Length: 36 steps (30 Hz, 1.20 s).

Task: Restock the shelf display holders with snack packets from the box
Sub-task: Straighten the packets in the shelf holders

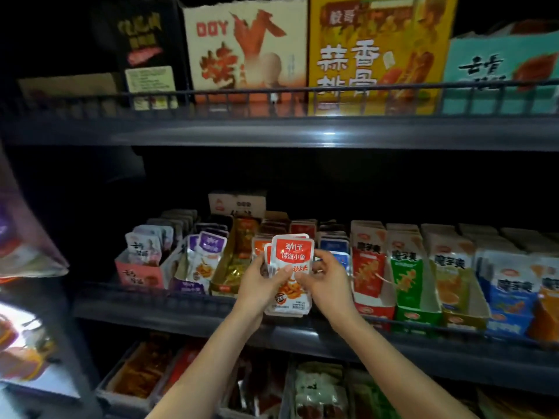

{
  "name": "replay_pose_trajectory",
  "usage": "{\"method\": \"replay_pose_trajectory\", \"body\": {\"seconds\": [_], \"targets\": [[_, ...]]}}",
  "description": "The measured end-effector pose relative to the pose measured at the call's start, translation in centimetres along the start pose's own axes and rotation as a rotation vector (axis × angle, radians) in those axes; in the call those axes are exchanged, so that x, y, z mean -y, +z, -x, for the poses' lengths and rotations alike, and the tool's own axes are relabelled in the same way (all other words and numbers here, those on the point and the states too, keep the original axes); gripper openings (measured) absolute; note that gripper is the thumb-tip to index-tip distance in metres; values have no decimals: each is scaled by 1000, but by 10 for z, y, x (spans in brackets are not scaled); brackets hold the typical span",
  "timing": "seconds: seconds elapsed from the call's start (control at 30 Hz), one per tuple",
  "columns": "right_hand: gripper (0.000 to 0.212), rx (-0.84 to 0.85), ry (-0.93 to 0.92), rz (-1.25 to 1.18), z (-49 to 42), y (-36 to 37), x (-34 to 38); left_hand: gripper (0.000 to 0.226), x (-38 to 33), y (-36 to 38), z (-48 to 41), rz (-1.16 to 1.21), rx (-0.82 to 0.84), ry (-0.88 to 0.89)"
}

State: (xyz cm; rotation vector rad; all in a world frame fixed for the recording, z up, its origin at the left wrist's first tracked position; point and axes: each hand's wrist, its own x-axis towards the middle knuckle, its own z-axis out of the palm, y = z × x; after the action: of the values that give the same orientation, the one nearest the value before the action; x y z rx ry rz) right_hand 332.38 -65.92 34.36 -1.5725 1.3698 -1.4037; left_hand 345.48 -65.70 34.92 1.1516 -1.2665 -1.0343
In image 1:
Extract person's left hand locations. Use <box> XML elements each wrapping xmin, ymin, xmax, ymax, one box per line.
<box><xmin>233</xmin><ymin>255</ymin><xmax>291</xmax><ymax>319</ymax></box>

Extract person's right hand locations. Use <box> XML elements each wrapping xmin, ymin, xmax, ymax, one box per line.
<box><xmin>295</xmin><ymin>248</ymin><xmax>360</xmax><ymax>325</ymax></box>

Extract handful of white red-top packets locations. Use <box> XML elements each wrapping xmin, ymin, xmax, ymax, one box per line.
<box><xmin>264</xmin><ymin>233</ymin><xmax>314</xmax><ymax>318</ymax></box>

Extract pink white display carton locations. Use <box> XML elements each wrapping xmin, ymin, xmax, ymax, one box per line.
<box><xmin>114</xmin><ymin>209</ymin><xmax>199</xmax><ymax>292</ymax></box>

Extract grey metal store shelf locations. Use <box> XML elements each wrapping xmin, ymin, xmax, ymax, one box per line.
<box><xmin>0</xmin><ymin>78</ymin><xmax>559</xmax><ymax>419</ymax></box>

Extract person's left forearm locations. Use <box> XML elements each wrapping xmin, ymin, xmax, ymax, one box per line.
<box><xmin>146</xmin><ymin>305</ymin><xmax>265</xmax><ymax>419</ymax></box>

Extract person's right forearm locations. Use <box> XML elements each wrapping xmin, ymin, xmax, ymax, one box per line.
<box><xmin>327</xmin><ymin>308</ymin><xmax>479</xmax><ymax>419</ymax></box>

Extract pile of red snack packets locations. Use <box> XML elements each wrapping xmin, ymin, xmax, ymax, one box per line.
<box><xmin>166</xmin><ymin>345</ymin><xmax>204</xmax><ymax>391</ymax></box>

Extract row of snack display cartons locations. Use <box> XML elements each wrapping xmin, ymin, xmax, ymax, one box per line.
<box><xmin>173</xmin><ymin>191</ymin><xmax>559</xmax><ymax>346</ymax></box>

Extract clear plastic tray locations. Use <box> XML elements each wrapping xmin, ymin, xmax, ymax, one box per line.
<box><xmin>150</xmin><ymin>340</ymin><xmax>208</xmax><ymax>411</ymax></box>
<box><xmin>286</xmin><ymin>360</ymin><xmax>352</xmax><ymax>419</ymax></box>
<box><xmin>94</xmin><ymin>334</ymin><xmax>178</xmax><ymax>413</ymax></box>
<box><xmin>217</xmin><ymin>353</ymin><xmax>295</xmax><ymax>419</ymax></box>

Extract green orange display carton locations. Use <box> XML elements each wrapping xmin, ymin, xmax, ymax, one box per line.
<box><xmin>349</xmin><ymin>371</ymin><xmax>400</xmax><ymax>419</ymax></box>

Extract dark orange snack packs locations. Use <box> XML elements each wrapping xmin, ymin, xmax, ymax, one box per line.
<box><xmin>112</xmin><ymin>340</ymin><xmax>173</xmax><ymax>400</ymax></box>

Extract pile of orange yellow packets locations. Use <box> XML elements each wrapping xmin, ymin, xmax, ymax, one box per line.
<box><xmin>476</xmin><ymin>384</ymin><xmax>559</xmax><ymax>419</ymax></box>

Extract black low display rack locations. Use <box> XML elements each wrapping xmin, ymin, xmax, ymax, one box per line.
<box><xmin>0</xmin><ymin>379</ymin><xmax>82</xmax><ymax>409</ymax></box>

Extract orange yellow printed carton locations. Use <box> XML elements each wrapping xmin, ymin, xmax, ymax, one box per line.
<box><xmin>307</xmin><ymin>0</ymin><xmax>461</xmax><ymax>117</ymax></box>

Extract purple clear hanging snack bag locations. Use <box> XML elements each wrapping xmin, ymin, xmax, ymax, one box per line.
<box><xmin>0</xmin><ymin>148</ymin><xmax>71</xmax><ymax>281</ymax></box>

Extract yellow label dark carton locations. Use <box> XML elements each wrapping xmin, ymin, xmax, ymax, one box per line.
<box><xmin>91</xmin><ymin>0</ymin><xmax>195</xmax><ymax>112</ymax></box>

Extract green printed carton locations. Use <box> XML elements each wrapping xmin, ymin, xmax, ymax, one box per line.
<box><xmin>441</xmin><ymin>22</ymin><xmax>559</xmax><ymax>117</ymax></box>

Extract plain brown carton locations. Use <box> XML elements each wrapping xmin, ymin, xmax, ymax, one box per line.
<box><xmin>17</xmin><ymin>72</ymin><xmax>121</xmax><ymax>119</ymax></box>

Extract hanging string of colourful packs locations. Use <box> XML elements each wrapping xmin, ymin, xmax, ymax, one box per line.
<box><xmin>0</xmin><ymin>311</ymin><xmax>51</xmax><ymax>382</ymax></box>

